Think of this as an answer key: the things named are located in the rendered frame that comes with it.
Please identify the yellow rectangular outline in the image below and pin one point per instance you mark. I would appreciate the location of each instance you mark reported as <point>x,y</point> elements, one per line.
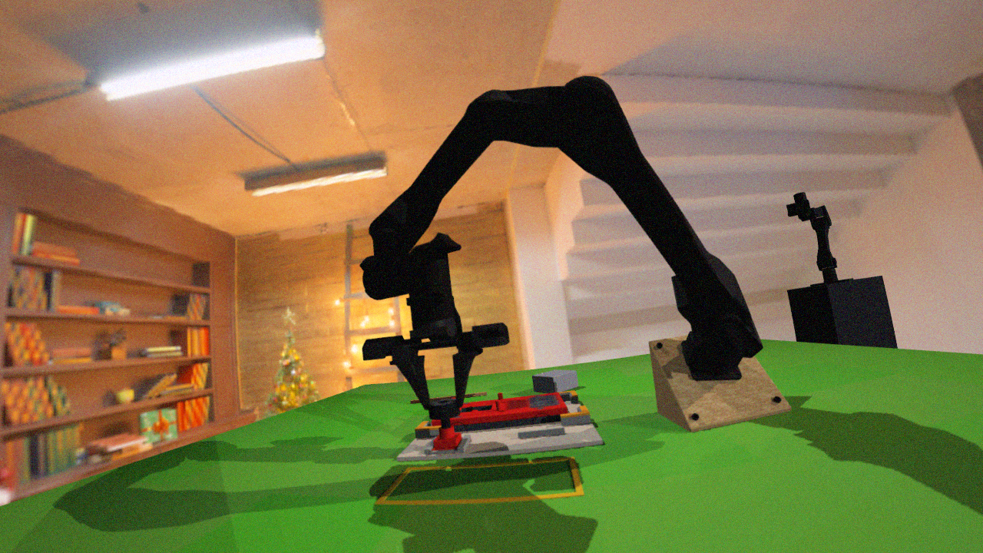
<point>574,470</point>

